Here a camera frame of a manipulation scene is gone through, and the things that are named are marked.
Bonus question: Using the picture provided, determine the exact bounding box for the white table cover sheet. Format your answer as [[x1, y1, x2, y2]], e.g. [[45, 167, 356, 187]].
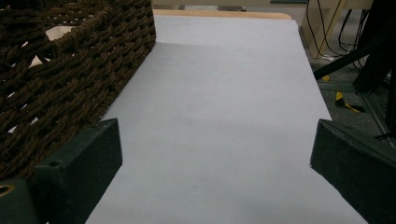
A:
[[84, 14, 370, 224]]

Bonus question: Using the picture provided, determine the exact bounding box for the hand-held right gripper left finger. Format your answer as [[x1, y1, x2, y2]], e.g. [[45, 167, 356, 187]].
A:
[[34, 118, 123, 224]]

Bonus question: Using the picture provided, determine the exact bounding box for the black stand leg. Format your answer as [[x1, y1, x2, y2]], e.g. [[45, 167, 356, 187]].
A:
[[312, 36, 396, 81]]

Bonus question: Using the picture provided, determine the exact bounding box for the light wooden furniture leg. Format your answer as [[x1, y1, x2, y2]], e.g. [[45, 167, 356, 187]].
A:
[[299, 0, 374, 60]]

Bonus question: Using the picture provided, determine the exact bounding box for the black cable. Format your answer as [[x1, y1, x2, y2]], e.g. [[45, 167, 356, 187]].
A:
[[305, 0, 335, 57]]

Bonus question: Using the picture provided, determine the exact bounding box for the yellow and black floor tape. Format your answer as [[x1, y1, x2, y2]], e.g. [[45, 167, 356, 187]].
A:
[[334, 91, 366, 114]]

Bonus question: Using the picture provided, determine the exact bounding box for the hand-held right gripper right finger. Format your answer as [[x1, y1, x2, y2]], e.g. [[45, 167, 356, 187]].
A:
[[309, 118, 396, 224]]

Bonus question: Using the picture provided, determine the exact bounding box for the dark brown woven basket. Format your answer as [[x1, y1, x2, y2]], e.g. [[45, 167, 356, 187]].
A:
[[0, 0, 157, 181]]

